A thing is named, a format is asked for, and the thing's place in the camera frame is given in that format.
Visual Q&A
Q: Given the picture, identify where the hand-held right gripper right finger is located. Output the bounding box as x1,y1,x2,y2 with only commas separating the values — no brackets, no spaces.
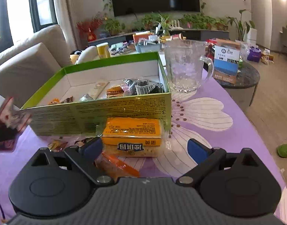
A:
175,139,267,185

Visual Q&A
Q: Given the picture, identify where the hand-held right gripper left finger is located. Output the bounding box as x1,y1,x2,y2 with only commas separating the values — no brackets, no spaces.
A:
23,137,114,184

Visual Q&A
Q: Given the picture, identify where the orange nut snack packet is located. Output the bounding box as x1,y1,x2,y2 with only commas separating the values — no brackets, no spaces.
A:
95,152,140,178

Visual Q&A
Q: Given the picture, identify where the yellow orange candy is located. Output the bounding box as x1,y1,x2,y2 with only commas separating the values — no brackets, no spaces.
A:
48,140,69,152

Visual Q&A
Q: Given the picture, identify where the green cardboard box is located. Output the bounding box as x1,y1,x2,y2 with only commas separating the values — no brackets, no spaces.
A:
20,52,172,136

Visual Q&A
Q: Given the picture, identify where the yellow cake snack packet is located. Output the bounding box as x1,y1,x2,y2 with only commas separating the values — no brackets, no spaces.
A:
101,117,172,158

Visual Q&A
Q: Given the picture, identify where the beige long snack bar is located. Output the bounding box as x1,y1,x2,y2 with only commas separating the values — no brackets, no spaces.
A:
89,81,110,99

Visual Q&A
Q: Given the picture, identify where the orange cracker packet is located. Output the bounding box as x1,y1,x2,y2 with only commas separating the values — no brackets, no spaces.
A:
106,86,124,98

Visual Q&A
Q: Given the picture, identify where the black snack packet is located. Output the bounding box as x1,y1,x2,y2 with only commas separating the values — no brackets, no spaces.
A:
122,78,165,96

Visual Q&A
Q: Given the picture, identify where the pink label prune packet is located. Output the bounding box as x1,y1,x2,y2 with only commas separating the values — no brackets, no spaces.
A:
0,97,32,151

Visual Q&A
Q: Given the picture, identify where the purple floral tablecloth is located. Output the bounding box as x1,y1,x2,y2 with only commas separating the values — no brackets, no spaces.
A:
0,61,287,225

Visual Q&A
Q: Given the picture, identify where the clear glass mug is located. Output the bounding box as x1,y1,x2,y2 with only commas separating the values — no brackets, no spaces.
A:
163,40,215,93

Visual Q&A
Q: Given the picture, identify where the green slipper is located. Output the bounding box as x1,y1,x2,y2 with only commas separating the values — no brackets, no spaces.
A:
276,143,287,158

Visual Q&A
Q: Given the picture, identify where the dark round side table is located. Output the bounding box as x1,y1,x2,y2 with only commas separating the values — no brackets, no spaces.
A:
206,58,261,106

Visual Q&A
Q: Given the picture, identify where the blue white carton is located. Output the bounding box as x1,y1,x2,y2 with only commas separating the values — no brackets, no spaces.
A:
214,41,241,84

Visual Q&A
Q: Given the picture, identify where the white cushion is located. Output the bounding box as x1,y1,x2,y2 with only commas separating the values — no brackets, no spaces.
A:
75,46,99,64

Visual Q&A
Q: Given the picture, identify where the yellow canister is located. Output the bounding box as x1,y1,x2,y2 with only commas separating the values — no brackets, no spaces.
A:
97,42,110,59

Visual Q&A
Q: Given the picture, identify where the purple shopping bag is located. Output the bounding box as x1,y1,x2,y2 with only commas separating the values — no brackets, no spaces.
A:
247,47,262,62

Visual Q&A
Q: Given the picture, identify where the beige sofa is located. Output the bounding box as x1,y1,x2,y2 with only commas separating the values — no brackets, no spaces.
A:
0,25,73,99

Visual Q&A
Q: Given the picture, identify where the blue organizer tray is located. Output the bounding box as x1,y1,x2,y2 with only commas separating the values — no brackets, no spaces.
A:
135,40,162,53

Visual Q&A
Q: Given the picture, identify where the grey television cabinet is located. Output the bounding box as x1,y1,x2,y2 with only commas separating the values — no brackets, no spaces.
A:
88,28,230,47

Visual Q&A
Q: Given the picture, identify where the red flower arrangement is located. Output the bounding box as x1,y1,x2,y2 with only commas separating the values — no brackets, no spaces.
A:
76,16,107,42

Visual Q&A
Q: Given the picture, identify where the orange storage box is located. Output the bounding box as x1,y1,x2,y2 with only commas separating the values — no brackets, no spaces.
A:
133,31,154,44

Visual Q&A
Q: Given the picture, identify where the row of potted green plants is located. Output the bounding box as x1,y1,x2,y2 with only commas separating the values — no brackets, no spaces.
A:
103,14,229,36

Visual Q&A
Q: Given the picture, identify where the white air purifier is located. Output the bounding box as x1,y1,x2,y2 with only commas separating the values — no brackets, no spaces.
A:
246,28,257,41

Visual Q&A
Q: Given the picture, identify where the spider plant in vase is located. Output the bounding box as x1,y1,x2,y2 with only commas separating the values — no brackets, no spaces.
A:
155,14,172,36

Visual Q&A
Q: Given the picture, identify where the tall leafy floor plant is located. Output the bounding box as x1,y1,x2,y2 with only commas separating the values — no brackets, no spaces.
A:
226,9,255,41

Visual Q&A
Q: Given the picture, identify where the beige curtain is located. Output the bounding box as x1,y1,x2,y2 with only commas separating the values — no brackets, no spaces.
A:
52,0,78,50

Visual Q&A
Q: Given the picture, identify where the narrow black framed window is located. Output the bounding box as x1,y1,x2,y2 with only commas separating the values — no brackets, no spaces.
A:
28,0,58,32

